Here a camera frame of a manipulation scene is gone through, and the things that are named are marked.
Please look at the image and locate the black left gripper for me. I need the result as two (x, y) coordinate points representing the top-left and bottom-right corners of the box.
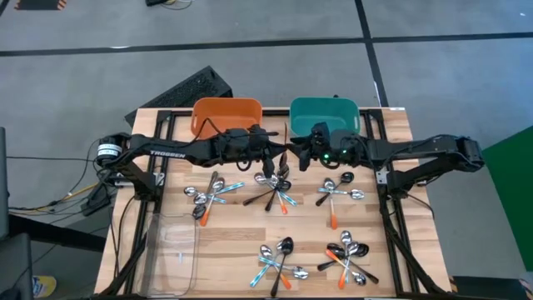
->
(215, 123), (295, 179)

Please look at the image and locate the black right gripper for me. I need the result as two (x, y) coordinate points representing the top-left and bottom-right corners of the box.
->
(289, 129), (370, 173)

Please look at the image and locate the teal plastic bin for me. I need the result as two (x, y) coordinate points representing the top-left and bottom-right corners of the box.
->
(288, 96), (361, 141)

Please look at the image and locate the orange plastic bin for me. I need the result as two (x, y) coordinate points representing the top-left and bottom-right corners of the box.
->
(190, 97), (264, 142)

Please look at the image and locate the black perforated case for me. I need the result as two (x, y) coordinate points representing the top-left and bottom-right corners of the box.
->
(124, 65), (234, 128)

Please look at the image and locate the clear plastic tray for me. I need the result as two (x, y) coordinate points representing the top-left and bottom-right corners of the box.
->
(139, 211), (201, 298)

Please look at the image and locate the black floor device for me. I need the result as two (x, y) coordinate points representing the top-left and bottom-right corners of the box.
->
(144, 0), (195, 10)

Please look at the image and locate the green board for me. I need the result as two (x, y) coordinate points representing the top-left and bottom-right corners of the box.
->
(481, 124), (533, 272)

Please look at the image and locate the black box with orange stripes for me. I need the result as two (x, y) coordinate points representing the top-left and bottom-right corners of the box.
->
(448, 274), (533, 300)

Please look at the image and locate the yellow and blue floor item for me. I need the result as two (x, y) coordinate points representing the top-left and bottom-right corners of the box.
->
(32, 274), (57, 299)

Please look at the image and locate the black orange striped mat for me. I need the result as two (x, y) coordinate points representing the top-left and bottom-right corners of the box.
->
(14, 0), (67, 12)

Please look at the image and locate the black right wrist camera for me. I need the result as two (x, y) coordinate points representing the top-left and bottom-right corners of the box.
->
(311, 122), (333, 147)

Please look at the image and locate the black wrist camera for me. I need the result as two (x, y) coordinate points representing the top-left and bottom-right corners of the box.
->
(311, 122), (333, 147)
(224, 127), (251, 147)

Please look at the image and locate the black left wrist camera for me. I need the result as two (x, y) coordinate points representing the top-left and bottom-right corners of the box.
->
(224, 127), (251, 147)

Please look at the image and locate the black aluminium table frame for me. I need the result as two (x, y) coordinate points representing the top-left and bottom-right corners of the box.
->
(99, 107), (453, 300)

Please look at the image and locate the yellow floor cable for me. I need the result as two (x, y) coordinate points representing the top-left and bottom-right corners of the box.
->
(7, 182), (101, 213)

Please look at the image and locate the black floor cable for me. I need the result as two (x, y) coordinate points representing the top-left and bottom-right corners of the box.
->
(6, 155), (99, 163)

